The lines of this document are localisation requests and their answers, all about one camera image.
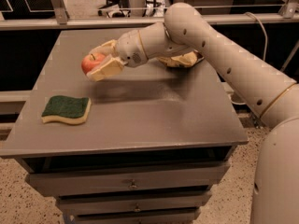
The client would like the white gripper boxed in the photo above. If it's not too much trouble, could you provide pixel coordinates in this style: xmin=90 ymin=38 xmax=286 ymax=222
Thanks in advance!
xmin=86 ymin=30 xmax=149 ymax=81

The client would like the red apple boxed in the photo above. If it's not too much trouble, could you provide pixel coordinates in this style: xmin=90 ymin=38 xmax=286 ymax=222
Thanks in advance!
xmin=81 ymin=53 xmax=106 ymax=74

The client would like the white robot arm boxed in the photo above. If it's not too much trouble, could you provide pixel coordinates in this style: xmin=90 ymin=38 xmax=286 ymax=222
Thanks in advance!
xmin=87 ymin=3 xmax=299 ymax=224

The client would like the green and yellow sponge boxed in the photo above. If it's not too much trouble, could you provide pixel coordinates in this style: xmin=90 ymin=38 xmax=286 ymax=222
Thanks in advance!
xmin=41 ymin=95 xmax=92 ymax=125

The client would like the brown yellow chip bag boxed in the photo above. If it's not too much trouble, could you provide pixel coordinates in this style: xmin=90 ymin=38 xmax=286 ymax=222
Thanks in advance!
xmin=157 ymin=50 xmax=204 ymax=68

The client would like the grey drawer cabinet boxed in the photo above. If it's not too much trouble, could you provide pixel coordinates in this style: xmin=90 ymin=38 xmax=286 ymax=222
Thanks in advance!
xmin=0 ymin=26 xmax=249 ymax=224

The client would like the top grey drawer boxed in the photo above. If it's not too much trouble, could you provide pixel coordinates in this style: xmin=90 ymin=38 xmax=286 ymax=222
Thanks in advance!
xmin=26 ymin=161 xmax=230 ymax=197

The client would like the grey drawer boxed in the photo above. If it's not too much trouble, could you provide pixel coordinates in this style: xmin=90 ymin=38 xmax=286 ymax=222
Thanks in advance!
xmin=57 ymin=189 xmax=211 ymax=216
xmin=26 ymin=161 xmax=230 ymax=197
xmin=65 ymin=207 xmax=200 ymax=224

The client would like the middle grey drawer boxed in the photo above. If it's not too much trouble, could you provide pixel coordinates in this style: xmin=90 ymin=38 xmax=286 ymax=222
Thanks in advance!
xmin=57 ymin=189 xmax=211 ymax=216

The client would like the bottom grey drawer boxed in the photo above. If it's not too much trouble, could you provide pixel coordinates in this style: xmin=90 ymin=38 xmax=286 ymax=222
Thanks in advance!
xmin=65 ymin=207 xmax=200 ymax=224

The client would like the grey metal railing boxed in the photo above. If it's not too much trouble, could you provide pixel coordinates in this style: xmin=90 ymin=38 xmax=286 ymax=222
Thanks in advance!
xmin=0 ymin=0 xmax=299 ymax=31

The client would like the white cable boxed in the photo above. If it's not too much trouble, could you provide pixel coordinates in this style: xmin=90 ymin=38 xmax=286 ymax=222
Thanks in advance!
xmin=229 ymin=11 xmax=269 ymax=106

